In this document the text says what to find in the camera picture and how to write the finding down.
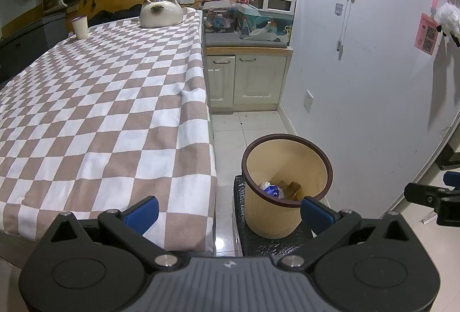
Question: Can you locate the white ceramic cat figure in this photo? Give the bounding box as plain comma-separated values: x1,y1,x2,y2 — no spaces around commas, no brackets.
139,0,183,29

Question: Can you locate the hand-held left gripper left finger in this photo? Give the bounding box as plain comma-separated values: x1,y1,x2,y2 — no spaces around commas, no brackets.
48,196,185,271

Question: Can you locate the black textured stand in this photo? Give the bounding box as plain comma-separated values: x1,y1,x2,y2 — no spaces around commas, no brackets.
233,175,314,257

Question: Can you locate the blue snack packet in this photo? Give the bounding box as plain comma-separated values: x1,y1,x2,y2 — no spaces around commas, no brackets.
264,184,285,198

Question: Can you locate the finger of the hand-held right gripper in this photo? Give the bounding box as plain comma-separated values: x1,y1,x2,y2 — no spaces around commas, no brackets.
443,171,460,188
404,183,442,208

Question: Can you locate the brown white checkered tablecloth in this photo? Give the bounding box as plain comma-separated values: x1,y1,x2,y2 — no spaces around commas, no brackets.
0,8,218,255

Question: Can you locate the grey storage box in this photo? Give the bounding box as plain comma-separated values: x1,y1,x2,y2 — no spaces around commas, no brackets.
0,12,69,83

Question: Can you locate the white cup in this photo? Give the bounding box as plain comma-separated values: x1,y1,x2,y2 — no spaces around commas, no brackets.
71,15,89,40

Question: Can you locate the clear storage box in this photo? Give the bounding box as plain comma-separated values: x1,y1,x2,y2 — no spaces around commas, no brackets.
202,0,238,33

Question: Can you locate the white hanging cable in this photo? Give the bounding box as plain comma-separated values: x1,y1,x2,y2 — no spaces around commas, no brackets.
336,0,362,60

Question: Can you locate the cream cabinet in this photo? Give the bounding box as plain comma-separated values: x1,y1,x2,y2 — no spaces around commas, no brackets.
203,46,293,114

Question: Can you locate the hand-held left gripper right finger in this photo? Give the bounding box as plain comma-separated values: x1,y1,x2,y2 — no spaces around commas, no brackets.
278,196,408,271

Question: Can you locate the beige trash bin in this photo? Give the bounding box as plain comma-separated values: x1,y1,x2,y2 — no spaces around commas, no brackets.
241,133,333,238

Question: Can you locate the white sheep plush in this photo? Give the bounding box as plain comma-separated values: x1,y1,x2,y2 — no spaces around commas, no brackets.
435,3,460,47

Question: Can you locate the pink card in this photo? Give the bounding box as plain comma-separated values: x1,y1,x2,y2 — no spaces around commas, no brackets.
414,13,441,56

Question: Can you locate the teal tank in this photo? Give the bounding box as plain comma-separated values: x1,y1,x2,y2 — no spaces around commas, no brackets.
235,3,292,45

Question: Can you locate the black cloth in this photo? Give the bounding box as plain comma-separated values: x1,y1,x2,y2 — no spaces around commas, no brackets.
90,5,142,25

